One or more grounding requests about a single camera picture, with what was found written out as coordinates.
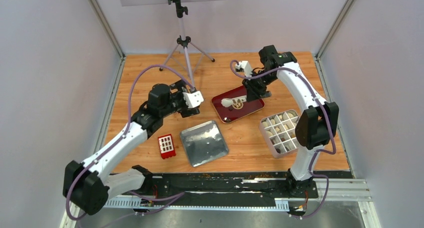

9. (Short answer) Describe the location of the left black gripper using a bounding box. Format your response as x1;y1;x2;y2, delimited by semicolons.
161;79;201;118

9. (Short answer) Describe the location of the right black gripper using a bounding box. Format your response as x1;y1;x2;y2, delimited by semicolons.
241;69;277;102

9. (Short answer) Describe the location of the red lacquer tray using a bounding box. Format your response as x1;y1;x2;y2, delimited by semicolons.
211;85;264;123

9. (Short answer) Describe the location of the silver tin lid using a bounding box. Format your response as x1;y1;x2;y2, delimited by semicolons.
179;120;229;167

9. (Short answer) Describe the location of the silver compartment tin box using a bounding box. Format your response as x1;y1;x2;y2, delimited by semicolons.
259;109;300;159

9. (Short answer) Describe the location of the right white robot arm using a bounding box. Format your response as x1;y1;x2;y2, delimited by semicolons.
237;45;339;197

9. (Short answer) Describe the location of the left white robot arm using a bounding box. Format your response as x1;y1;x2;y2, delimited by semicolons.
62;80;204;216

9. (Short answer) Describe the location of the red small box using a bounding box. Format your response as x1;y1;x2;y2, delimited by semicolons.
157;134;176;159

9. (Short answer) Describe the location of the grey tripod stand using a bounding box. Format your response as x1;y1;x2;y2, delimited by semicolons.
163;0;216;86

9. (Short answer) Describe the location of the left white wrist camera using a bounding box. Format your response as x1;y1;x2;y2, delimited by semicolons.
182;91;204;109

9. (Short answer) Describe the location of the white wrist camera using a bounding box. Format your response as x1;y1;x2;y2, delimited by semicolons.
235;60;253;77
182;91;204;109

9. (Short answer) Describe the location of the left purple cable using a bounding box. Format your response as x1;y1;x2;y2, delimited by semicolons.
65;64;196;221

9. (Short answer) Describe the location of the purple cable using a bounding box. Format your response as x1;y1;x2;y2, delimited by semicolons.
229;59;337;220
65;64;196;221

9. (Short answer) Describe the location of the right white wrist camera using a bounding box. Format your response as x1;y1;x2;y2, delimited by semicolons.
235;60;253;77

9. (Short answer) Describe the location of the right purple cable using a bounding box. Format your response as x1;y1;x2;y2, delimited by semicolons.
229;59;337;220

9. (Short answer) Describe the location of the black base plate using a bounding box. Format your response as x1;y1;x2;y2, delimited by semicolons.
135;172;318;207

